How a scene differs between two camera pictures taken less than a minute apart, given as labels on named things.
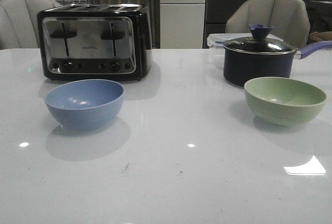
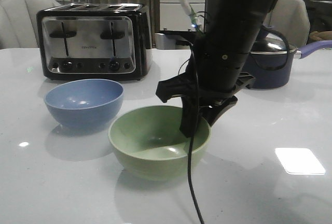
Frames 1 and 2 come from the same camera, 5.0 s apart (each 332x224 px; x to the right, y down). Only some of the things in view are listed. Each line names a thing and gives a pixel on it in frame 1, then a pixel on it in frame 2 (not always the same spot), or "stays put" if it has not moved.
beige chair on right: [289, 17] stays put
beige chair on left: [18, 21] stays put
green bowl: [281, 101] → [149, 141]
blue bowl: [85, 104] stays put
